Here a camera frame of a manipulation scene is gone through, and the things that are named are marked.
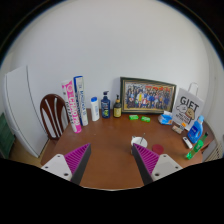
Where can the small brown box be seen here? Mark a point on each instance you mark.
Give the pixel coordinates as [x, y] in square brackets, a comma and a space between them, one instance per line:
[177, 129]

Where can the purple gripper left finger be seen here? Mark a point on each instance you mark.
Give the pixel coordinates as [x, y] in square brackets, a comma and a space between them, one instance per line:
[71, 166]

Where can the blue tissue pack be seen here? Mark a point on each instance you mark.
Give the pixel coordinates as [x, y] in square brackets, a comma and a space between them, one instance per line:
[165, 119]

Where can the red round coaster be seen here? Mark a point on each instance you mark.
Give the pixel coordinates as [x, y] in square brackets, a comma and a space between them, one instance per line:
[157, 148]

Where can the green soap bar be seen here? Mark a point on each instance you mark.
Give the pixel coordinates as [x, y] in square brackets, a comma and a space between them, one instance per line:
[145, 119]
[133, 117]

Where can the pink white tube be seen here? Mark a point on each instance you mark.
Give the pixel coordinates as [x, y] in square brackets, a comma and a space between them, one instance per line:
[70, 102]

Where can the white shampoo bottle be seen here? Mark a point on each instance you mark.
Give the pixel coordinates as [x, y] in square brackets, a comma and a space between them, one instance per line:
[94, 109]

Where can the framed group photo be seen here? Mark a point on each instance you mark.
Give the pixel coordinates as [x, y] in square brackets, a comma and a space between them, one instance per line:
[142, 96]

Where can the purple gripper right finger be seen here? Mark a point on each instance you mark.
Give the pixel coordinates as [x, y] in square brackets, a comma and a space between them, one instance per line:
[152, 166]

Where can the dark amber pump bottle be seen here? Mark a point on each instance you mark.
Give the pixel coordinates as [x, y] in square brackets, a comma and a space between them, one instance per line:
[117, 107]

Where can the white remote control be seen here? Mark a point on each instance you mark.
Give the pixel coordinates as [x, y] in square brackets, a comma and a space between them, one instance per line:
[187, 142]

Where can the white gift paper bag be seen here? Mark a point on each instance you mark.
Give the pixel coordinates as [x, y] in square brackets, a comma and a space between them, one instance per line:
[187, 108]

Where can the green crate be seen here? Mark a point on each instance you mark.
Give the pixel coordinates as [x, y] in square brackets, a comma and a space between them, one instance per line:
[6, 137]

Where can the blue detergent bottle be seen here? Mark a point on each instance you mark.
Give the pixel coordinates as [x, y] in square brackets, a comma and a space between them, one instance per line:
[196, 130]

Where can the dark blue pump bottle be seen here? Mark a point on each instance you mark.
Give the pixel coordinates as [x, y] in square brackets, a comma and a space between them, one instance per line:
[105, 105]

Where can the green glass bottle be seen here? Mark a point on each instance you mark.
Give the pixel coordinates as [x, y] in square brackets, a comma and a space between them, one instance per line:
[197, 147]

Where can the brown wooden chair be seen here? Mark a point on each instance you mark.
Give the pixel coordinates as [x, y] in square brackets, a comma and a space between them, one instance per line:
[52, 107]

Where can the blue white tube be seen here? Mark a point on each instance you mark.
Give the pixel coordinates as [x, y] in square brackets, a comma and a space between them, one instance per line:
[80, 98]

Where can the white cabinet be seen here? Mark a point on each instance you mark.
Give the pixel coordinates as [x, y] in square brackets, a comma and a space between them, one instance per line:
[20, 111]

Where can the green soap bar left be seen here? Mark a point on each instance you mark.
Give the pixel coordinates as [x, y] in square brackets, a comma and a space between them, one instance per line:
[133, 117]

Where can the white cup with straw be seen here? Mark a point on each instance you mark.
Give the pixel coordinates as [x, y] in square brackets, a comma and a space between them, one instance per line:
[139, 140]

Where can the green soap bar right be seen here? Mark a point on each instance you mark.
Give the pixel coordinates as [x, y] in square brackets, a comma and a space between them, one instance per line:
[145, 119]

